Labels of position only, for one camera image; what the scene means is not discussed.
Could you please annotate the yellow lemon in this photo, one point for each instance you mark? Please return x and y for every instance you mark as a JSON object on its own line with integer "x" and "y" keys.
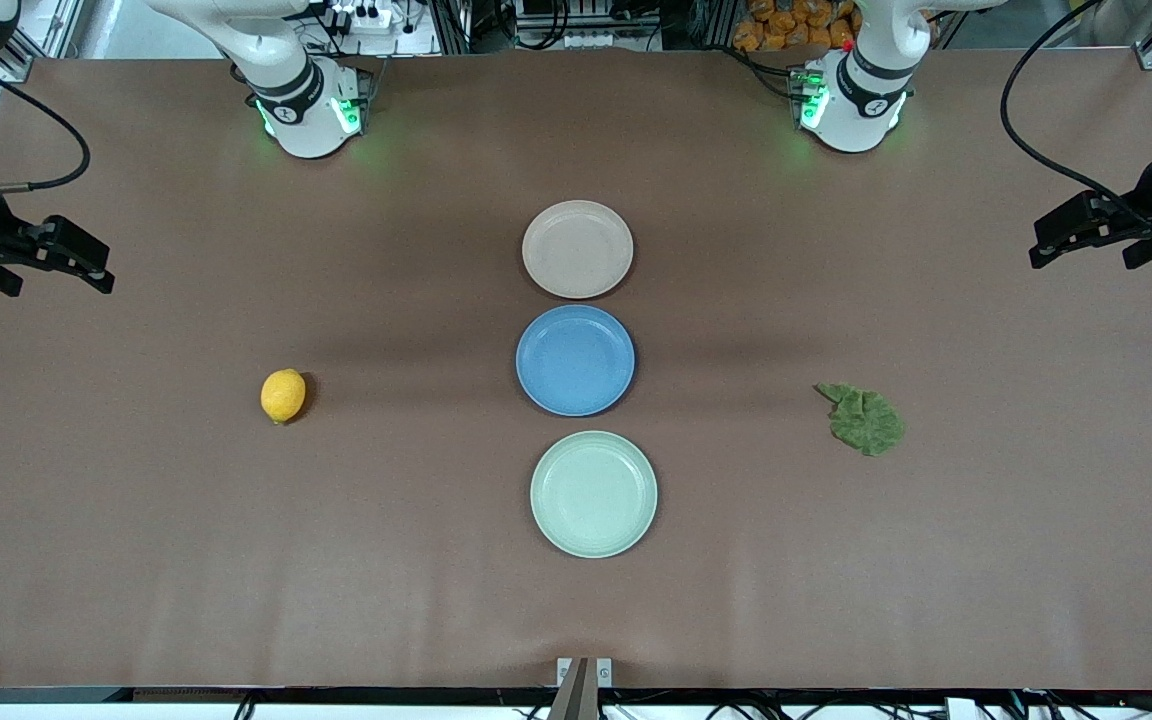
{"x": 283, "y": 395}

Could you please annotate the green lettuce leaf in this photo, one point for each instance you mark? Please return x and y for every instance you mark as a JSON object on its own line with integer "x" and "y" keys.
{"x": 866, "y": 420}

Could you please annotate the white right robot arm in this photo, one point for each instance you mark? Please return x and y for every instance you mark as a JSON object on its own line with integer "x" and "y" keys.
{"x": 301, "y": 100}

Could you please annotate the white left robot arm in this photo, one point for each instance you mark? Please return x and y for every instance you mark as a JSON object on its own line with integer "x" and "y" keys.
{"x": 861, "y": 100}

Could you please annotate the bag of orange items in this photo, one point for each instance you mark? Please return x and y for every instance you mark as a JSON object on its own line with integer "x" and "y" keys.
{"x": 791, "y": 25}

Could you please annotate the white power strip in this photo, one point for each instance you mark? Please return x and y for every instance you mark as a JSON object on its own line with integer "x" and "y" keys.
{"x": 366, "y": 15}

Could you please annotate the beige plate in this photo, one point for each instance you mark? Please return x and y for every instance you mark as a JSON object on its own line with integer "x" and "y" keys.
{"x": 577, "y": 249}

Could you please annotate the blue plate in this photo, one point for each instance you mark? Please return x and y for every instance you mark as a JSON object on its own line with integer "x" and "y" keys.
{"x": 576, "y": 360}

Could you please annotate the light green plate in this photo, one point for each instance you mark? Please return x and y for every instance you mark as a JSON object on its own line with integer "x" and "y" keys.
{"x": 593, "y": 494}

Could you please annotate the metal table edge bracket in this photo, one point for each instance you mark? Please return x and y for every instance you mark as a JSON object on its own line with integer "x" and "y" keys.
{"x": 584, "y": 685}

